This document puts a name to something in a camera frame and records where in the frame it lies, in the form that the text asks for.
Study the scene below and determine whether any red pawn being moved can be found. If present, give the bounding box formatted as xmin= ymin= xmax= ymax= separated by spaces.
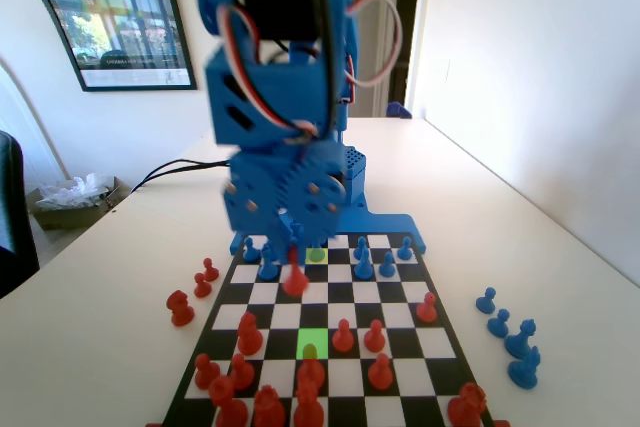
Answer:
xmin=283 ymin=246 xmax=310 ymax=297

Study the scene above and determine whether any black and white chessboard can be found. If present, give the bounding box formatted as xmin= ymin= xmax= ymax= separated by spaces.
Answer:
xmin=160 ymin=231 xmax=496 ymax=427

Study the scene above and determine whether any red chess rook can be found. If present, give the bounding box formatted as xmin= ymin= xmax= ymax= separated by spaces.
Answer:
xmin=253 ymin=385 xmax=287 ymax=427
xmin=446 ymin=381 xmax=489 ymax=427

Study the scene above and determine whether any red chess queen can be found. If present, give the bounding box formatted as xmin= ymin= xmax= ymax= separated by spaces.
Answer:
xmin=293 ymin=380 xmax=326 ymax=427

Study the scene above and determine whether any cardboard box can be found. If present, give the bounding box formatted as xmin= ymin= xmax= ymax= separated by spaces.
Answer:
xmin=30 ymin=175 xmax=132 ymax=232

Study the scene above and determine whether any clear plastic bag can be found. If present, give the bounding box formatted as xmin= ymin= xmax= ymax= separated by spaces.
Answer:
xmin=35 ymin=172 xmax=114 ymax=211

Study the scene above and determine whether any black framed poster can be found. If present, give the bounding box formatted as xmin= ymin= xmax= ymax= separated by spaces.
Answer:
xmin=0 ymin=0 xmax=199 ymax=94

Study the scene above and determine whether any black office chair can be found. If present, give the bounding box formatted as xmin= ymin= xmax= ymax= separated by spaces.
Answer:
xmin=0 ymin=129 xmax=41 ymax=298

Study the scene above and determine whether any white curved panel black edge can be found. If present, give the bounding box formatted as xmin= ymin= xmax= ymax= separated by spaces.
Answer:
xmin=0 ymin=0 xmax=84 ymax=183

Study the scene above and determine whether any black table cable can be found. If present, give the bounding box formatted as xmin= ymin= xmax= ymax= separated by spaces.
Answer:
xmin=137 ymin=161 xmax=232 ymax=194
xmin=130 ymin=157 xmax=232 ymax=193

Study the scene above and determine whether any red white black servo wire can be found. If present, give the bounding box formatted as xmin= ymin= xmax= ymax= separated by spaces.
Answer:
xmin=217 ymin=1 xmax=321 ymax=143
xmin=344 ymin=0 xmax=405 ymax=89

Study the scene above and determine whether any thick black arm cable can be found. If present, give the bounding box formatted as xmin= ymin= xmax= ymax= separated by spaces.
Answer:
xmin=307 ymin=0 xmax=341 ymax=143

